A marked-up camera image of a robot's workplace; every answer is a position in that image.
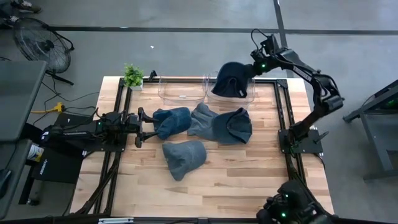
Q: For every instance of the blue hat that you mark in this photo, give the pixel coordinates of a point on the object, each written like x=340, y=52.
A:
x=172, y=123

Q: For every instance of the black aluminium table frame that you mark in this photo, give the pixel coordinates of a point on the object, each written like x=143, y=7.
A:
x=281, y=83

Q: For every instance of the dark navy hat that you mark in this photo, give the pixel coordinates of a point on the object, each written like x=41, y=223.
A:
x=231, y=81

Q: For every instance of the grey desk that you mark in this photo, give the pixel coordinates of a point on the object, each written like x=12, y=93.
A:
x=18, y=93

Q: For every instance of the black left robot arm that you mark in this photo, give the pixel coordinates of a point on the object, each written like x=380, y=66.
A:
x=77, y=132

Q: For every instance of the silver aluminium bracket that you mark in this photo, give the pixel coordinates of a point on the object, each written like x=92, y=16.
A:
x=115, y=220

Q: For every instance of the grey side table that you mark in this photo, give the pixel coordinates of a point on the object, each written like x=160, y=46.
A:
x=12, y=161

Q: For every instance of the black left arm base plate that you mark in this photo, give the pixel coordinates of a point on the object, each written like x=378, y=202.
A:
x=105, y=148

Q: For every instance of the white labelled can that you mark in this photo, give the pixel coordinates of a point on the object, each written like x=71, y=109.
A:
x=35, y=152

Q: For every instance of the person's foot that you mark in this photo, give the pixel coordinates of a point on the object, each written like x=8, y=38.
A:
x=7, y=20
x=26, y=5

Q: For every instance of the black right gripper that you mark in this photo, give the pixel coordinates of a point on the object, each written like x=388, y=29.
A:
x=257, y=69

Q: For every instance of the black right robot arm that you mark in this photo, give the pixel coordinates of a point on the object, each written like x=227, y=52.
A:
x=323, y=90

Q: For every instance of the black box with white print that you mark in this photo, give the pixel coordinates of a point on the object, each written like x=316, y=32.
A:
x=62, y=168

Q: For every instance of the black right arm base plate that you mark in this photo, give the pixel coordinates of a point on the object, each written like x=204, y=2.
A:
x=311, y=146

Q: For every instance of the black metal stand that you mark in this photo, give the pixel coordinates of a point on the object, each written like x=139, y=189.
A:
x=376, y=143

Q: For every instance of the black floor fan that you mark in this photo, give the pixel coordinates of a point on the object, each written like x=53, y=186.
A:
x=48, y=46

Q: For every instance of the dark slate hat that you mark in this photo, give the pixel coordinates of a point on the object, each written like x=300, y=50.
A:
x=233, y=127

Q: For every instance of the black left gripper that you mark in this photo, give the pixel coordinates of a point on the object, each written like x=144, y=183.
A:
x=133, y=124

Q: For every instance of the clear plastic bin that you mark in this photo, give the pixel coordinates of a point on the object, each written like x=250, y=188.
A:
x=182, y=91
x=248, y=99

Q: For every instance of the small green potted plant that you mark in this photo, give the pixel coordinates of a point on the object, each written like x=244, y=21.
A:
x=133, y=76

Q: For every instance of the grey hat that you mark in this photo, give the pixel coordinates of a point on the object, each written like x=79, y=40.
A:
x=200, y=123
x=183, y=158

